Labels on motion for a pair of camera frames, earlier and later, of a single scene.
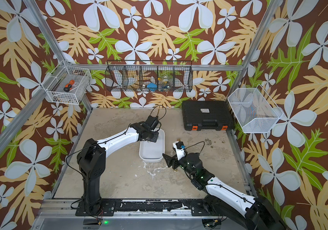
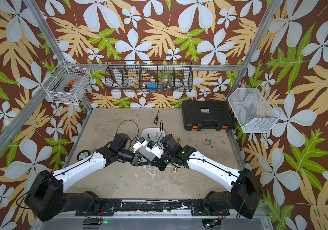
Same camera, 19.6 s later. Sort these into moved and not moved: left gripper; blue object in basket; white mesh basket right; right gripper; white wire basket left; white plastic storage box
Moved: right gripper; left gripper
Not moved: blue object in basket; white plastic storage box; white mesh basket right; white wire basket left
